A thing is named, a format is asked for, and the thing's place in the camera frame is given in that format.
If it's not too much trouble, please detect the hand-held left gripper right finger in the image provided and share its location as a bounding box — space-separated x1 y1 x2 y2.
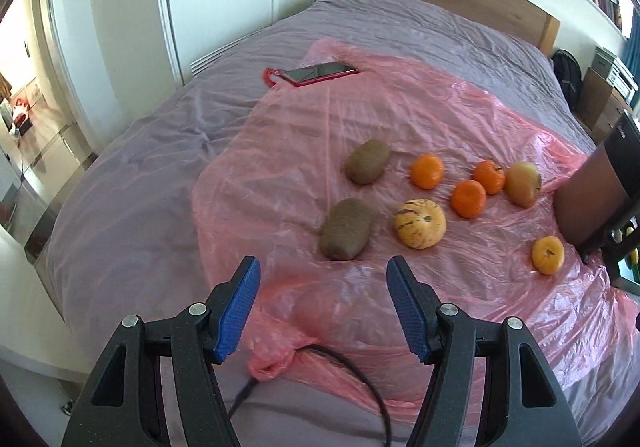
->
386 255 583 447

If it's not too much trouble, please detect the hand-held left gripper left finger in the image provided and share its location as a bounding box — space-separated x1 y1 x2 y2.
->
60 255 262 447

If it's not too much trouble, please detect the yellow striped pepino melon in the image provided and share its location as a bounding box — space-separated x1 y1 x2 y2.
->
394 198 447 250

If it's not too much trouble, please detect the large fuzzy brown kiwi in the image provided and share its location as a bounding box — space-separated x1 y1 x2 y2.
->
320 198 375 260

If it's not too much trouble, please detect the yellow round citrus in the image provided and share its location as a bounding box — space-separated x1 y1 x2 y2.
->
531 236 566 275

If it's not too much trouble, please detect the smooth brown kiwi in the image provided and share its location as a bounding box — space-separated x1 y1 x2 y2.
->
344 139 392 186

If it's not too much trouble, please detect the orange tangerine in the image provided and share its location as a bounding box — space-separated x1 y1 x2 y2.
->
472 160 506 195
451 180 487 219
410 154 445 190

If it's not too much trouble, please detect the green-red pear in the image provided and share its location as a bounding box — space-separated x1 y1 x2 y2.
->
503 161 542 208

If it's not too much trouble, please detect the green tray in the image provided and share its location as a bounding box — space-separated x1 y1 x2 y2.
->
605 220 640 298

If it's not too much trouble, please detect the bed with grey cover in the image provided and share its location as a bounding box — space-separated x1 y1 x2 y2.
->
47 0 598 447

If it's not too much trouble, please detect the pink plastic sheet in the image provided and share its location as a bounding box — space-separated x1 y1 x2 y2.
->
192 40 640 423

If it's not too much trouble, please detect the copper and black kettle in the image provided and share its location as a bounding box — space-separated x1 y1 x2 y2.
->
554 112 640 265

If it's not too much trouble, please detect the yellow banana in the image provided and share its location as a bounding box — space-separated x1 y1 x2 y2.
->
614 227 640 265

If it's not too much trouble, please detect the phone in red case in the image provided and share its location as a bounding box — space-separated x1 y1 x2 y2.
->
264 62 361 89

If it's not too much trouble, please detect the wooden cabinet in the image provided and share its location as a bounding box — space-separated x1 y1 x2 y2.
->
575 67 633 143

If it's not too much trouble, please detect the black backpack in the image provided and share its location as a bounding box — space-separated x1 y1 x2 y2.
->
551 48 583 103

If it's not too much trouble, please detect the white printer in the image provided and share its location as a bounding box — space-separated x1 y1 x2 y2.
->
592 46 638 103

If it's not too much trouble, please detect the teal curtain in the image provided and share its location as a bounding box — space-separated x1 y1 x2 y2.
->
622 22 640 113

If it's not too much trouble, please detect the black cable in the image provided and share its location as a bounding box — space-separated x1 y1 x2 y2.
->
227 343 393 447

